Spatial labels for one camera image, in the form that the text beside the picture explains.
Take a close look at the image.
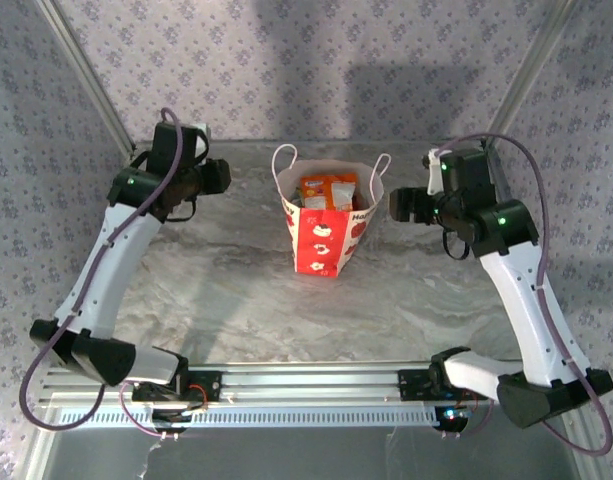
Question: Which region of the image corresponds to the orange snack packet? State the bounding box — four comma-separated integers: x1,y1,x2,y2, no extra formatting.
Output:
298,172,360,211

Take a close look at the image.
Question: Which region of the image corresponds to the red white paper bag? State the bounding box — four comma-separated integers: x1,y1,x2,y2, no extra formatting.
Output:
270,143,392,277

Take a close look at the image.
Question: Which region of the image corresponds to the black left camera cable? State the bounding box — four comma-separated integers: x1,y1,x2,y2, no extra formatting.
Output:
164,197,197,224

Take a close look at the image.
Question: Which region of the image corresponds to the black camera cable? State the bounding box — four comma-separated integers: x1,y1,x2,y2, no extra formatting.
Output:
164,197,197,224
443,227,471,261

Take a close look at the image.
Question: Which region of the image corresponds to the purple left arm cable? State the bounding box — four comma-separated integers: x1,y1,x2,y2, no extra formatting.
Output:
18,106,182,441

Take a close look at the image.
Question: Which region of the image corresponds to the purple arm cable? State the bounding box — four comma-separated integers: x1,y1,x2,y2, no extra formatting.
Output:
18,106,182,441
435,132,613,457

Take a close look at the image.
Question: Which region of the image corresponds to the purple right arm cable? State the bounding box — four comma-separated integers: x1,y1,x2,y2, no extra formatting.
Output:
435,132,613,457

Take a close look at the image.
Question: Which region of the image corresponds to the black right camera cable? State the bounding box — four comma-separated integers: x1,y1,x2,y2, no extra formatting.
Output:
443,227,471,261

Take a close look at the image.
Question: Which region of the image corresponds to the aluminium frame post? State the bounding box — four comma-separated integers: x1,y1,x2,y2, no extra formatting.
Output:
35,0,137,154
483,0,582,149

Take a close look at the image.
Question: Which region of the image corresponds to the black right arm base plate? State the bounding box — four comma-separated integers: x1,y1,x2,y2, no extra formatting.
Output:
396,368,490,401

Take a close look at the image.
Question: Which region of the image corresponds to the aluminium mounting rail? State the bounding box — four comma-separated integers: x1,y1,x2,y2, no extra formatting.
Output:
38,362,502,404

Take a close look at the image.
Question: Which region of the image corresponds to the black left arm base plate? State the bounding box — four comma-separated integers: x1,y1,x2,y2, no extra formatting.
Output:
130,367,223,404

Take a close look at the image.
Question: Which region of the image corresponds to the white slotted cable duct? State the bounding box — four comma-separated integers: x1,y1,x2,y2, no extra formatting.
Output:
55,403,440,430

